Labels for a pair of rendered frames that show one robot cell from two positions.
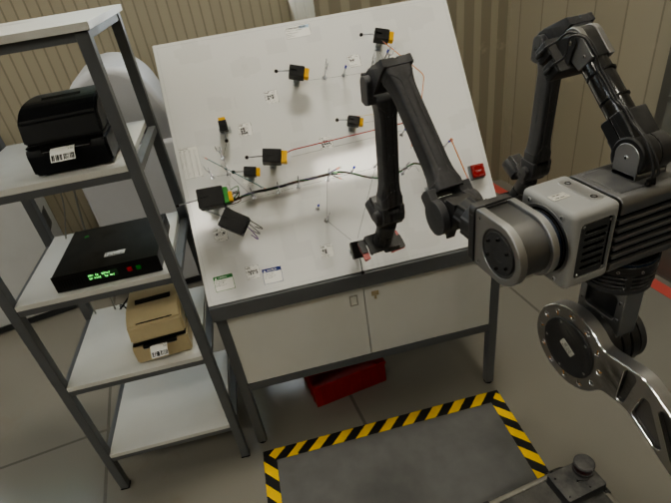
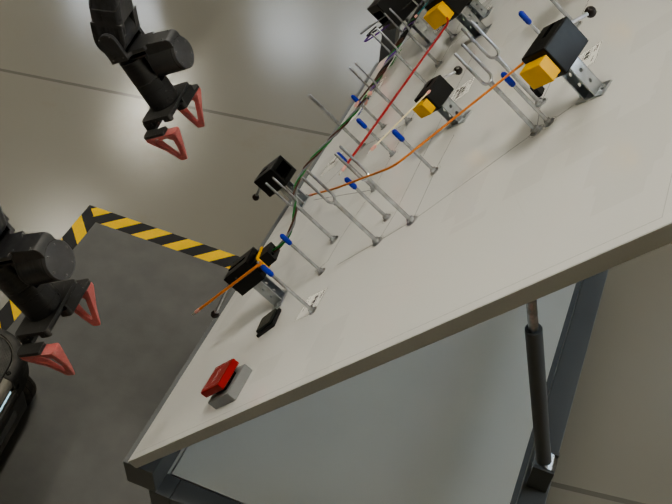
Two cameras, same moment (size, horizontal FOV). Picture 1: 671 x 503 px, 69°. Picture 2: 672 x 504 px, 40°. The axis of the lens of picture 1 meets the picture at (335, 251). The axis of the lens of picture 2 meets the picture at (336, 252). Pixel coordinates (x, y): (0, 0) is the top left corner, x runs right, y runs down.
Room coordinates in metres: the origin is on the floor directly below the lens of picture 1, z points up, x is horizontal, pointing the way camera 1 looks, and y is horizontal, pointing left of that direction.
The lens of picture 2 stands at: (2.16, -1.21, 2.22)
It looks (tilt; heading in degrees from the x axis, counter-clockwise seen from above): 48 degrees down; 115
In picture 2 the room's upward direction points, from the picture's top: 5 degrees clockwise
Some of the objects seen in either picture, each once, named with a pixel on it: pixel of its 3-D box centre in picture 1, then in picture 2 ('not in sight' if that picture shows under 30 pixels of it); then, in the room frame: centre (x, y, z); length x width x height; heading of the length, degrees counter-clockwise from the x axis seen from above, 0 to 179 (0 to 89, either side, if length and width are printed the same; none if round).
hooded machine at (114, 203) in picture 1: (151, 174); not in sight; (3.17, 1.16, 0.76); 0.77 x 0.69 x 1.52; 105
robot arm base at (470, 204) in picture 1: (479, 221); not in sight; (0.80, -0.29, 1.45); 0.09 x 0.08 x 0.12; 105
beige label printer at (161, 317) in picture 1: (160, 315); not in sight; (1.57, 0.74, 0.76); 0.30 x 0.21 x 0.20; 10
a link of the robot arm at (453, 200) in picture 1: (455, 215); not in sight; (0.87, -0.26, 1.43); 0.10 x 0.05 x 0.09; 15
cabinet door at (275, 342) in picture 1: (302, 333); not in sight; (1.50, 0.19, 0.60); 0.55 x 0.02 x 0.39; 97
